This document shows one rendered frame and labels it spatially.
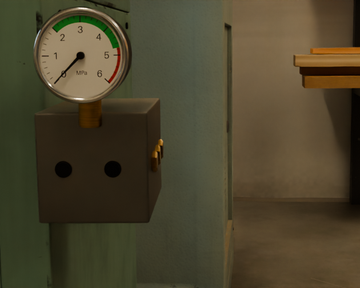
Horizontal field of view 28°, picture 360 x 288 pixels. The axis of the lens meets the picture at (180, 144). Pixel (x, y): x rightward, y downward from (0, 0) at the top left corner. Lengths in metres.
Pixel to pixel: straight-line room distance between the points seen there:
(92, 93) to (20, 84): 0.09
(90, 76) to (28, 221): 0.14
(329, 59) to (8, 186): 1.98
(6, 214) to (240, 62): 2.43
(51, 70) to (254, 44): 2.48
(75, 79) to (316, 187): 2.58
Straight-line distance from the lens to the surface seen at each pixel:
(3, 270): 0.58
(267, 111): 2.96
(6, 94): 0.55
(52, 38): 0.48
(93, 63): 0.47
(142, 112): 0.50
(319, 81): 2.46
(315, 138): 2.98
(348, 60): 2.48
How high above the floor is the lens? 0.67
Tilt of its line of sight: 8 degrees down
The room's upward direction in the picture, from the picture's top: 1 degrees counter-clockwise
